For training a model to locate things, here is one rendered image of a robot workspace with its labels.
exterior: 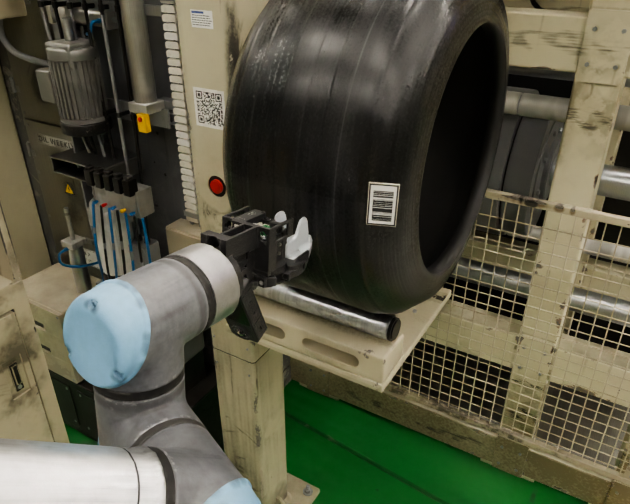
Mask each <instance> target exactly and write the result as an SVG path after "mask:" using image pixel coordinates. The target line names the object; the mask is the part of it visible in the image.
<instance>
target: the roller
mask: <svg viewBox="0 0 630 504"><path fill-rule="evenodd" d="M253 292H254V294H256V295H259V296H262V297H265V298H267V299H270V300H273V301H276V302H279V303H282V304H285V305H287V306H290V307H293V308H296V309H299V310H302V311H305V312H307V313H310V314H313V315H316V316H319V317H322V318H325V319H327V320H330V321H333V322H336V323H339V324H342V325H344V326H347V327H350V328H353V329H356V330H359V331H362V332H364V333H367V334H370V335H373V336H376V337H379V338H382V339H384V340H388V341H391V342H392V341H393V340H395V339H396V338H397V336H398V334H399V331H400V327H401V321H400V319H399V318H398V317H395V316H392V315H389V314H377V313H371V312H368V311H365V310H362V309H359V308H356V307H353V306H350V305H347V304H344V303H341V302H338V301H335V300H332V299H329V298H326V297H323V296H320V295H317V294H314V293H311V292H308V291H305V290H302V289H299V288H296V287H293V286H290V285H287V284H284V283H281V284H277V285H276V286H273V287H269V288H262V287H259V286H258V287H257V288H256V289H255V290H253Z"/></svg>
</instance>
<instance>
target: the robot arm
mask: <svg viewBox="0 0 630 504"><path fill-rule="evenodd" d="M241 212H242V215H240V216H237V217H234V218H232V217H231V216H234V215H236V214H238V213H241ZM293 221H294V218H290V219H288V220H287V219H286V214H285V212H284V211H280V212H278V213H277V214H276V215H275V218H274V219H271V218H269V217H267V216H266V212H265V211H260V210H257V209H254V210H251V211H250V206H246V207H243V208H241V209H239V210H236V211H234V212H231V213H229V214H226V215H224V216H222V233H217V232H214V231H210V230H207V231H205V232H202V233H201V243H197V244H192V245H190V246H188V247H185V248H183V249H181V250H178V251H176V252H174V253H172V254H169V255H167V256H165V257H163V258H161V259H159V260H156V261H154V262H152V263H150V264H147V265H145V266H143V267H140V268H138V269H136V270H134V271H131V272H129V273H127V274H125V275H122V276H120V277H118V278H116V279H110V280H106V281H103V282H101V283H99V284H98V285H96V286H95V287H94V288H92V289H91V290H90V291H88V292H86V293H84V294H82V295H80V296H79V297H77V298H76V299H75V300H74V301H73V302H72V303H71V305H70V306H69V308H68V310H67V312H66V314H65V318H64V322H63V338H64V344H65V346H66V347H67V350H68V352H69V355H68V356H69V358H70V360H71V362H72V364H73V366H74V367H75V369H76V370H77V372H78V373H79V374H80V375H81V376H82V377H83V378H84V379H85V380H86V381H87V382H89V383H90V384H92V385H93V391H94V400H95V409H96V418H97V427H98V445H85V444H72V443H58V442H45V441H31V440H18V439H4V438H0V504H261V502H260V500H259V499H258V497H257V496H256V494H255V493H254V491H253V490H252V485H251V483H250V481H249V480H248V479H246V478H244V477H243V476H242V475H241V474H240V472H239V471H238V470H237V468H236V467H235V466H234V464H233V463H232V462H231V461H230V459H229V458H228V457H227V455H226V454H225V453H224V452H223V450H222V449H221V448H220V446H219V445H218V444H217V442H216V441H215V440H214V438H213V437H212V436H211V435H210V433H209V432H208V430H207V429H206V427H205V426H204V424H203V423H202V422H201V421H200V419H199V418H198V417H197V415H196V414H195V413H194V412H193V410H192V409H191V408H190V406H189V405H188V403H187V401H186V395H185V369H184V363H185V362H184V345H185V343H186V342H188V341H190V340H191V339H193V338H194V337H196V336H197V335H199V334H200V333H202V332H204V331H205V330H207V329H208V328H210V327H211V326H213V325H215V324H216V323H218V322H219V321H221V320H222V319H224V318H225V319H226V321H227V323H228V325H229V327H230V329H231V331H232V333H234V334H235V335H236V336H238V337H240V338H242V339H245V340H252V341H254V342H257V343H258V342H259V340H260V339H261V337H262V336H263V334H264V333H265V331H266V330H267V325H266V323H265V320H264V318H263V315H262V312H261V310H260V307H259V305H258V302H257V300H256V297H255V294H254V292H253V290H255V289H256V288H257V287H258V286H259V287H262V288H269V287H273V286H276V285H277V284H281V283H283V282H284V281H290V279H292V278H294V277H296V276H298V275H300V274H302V273H303V272H304V270H305V268H306V266H307V263H308V259H309V256H310V253H311V249H312V237H311V235H309V234H308V221H307V218H306V217H302V218H301V219H300V220H299V222H298V225H297V229H296V232H295V234H294V235H293ZM231 222H232V226H231Z"/></svg>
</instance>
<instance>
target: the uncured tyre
mask: <svg viewBox="0 0 630 504"><path fill-rule="evenodd" d="M508 74H509V27H508V19H507V13H506V9H505V5H504V2H503V0H269V1H268V3H267V4H266V6H265V7H264V9H263V10H262V11H261V13H260V14H259V16H258V17H257V19H256V21H255V22H254V24H253V26H252V28H251V30H250V31H249V33H248V35H247V38H246V40H245V42H244V44H243V47H242V49H241V52H240V54H239V57H238V60H237V63H236V66H235V69H234V72H233V76H232V79H231V83H230V88H229V92H228V97H227V103H226V109H225V116H224V126H223V147H222V151H223V171H224V180H225V186H226V191H227V196H228V200H229V204H230V207H231V210H232V212H234V211H236V210H239V209H241V208H243V207H246V206H250V211H251V210H254V209H257V210H260V211H265V212H266V216H267V217H269V218H271V219H274V218H275V215H276V214H277V213H278V212H280V211H284V212H285V214H286V219H287V220H288V219H290V218H294V221H293V235H294V234H295V232H296V229H297V225H298V222H299V220H300V219H301V218H302V217H306V218H307V221H308V234H309V235H311V237H312V249H311V253H310V256H309V259H308V263H307V266H306V268H305V270H304V272H303V273H302V274H300V275H298V276H296V277H294V278H292V279H290V281H284V282H283V283H284V284H287V285H290V286H293V287H296V288H299V289H302V290H305V291H308V292H311V293H314V294H317V295H320V296H323V297H326V298H329V299H332V300H335V301H338V302H341V303H344V304H347V305H350V306H353V307H356V308H359V309H362V310H365V311H368V312H371V313H380V314H398V313H402V312H404V311H406V310H408V309H410V308H412V307H414V306H416V305H418V304H420V303H422V302H424V301H426V300H428V299H430V298H431V297H433V296H434V295H435V294H436V293H437V292H438V291H439V290H440V289H441V288H442V287H443V285H444V284H445V283H446V281H447V280H448V278H449V277H450V275H451V274H452V272H453V271H454V269H455V267H456V265H457V263H458V262H459V260H460V258H461V256H462V254H463V252H464V249H465V247H466V245H467V243H468V241H469V238H470V236H471V233H472V231H473V228H474V226H475V223H476V220H477V218H478V215H479V212H480V209H481V206H482V203H483V200H484V197H485V194H486V190H487V187H488V183H489V180H490V176H491V172H492V169H493V165H494V161H495V156H496V152H497V148H498V143H499V138H500V133H501V128H502V122H503V116H504V109H505V102H506V94H507V85H508ZM369 182H377V183H390V184H400V189H399V199H398V209H397V219H396V227H390V226H378V225H366V216H367V202H368V189H369Z"/></svg>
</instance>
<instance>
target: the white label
mask: <svg viewBox="0 0 630 504"><path fill-rule="evenodd" d="M399 189H400V184H390V183H377V182H369V189H368V202H367V216H366V225H378V226H390V227H396V219H397V209H398V199H399Z"/></svg>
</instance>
